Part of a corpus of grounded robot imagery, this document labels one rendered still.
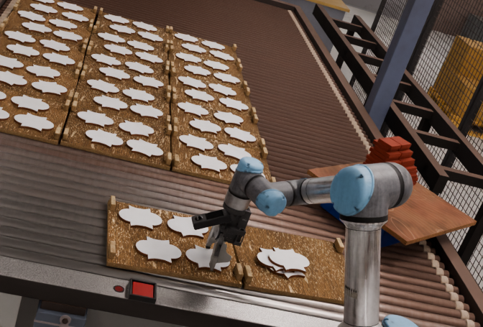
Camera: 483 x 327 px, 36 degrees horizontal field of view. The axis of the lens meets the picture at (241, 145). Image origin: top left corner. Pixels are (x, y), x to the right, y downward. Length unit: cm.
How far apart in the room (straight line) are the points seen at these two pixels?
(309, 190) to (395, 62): 202
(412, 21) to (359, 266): 235
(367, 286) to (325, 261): 73
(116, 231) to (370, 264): 85
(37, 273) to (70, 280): 9
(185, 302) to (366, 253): 60
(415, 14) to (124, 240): 224
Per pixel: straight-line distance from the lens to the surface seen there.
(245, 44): 473
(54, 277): 212
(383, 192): 179
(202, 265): 227
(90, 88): 329
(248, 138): 324
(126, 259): 222
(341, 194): 179
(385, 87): 408
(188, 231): 241
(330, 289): 242
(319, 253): 258
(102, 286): 212
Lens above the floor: 216
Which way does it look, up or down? 23 degrees down
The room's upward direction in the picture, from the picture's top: 19 degrees clockwise
